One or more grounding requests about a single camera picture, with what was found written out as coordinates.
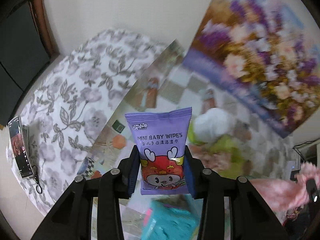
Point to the floral oil painting canvas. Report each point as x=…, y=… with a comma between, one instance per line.
x=260, y=52

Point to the smartphone with keyring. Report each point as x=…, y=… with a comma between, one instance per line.
x=20, y=147

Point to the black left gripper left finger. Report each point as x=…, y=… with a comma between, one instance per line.
x=71, y=215

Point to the pink white checkered cloth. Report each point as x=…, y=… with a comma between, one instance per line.
x=282, y=195

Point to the lime green cloth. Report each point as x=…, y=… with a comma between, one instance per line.
x=223, y=157

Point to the teal sponge block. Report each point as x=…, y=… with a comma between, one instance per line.
x=170, y=219

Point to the purple baby wipes pack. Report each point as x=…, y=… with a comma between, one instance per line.
x=161, y=139

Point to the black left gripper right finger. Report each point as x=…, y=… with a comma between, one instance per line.
x=251, y=217

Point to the grey floral bedsheet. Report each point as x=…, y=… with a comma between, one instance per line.
x=71, y=106

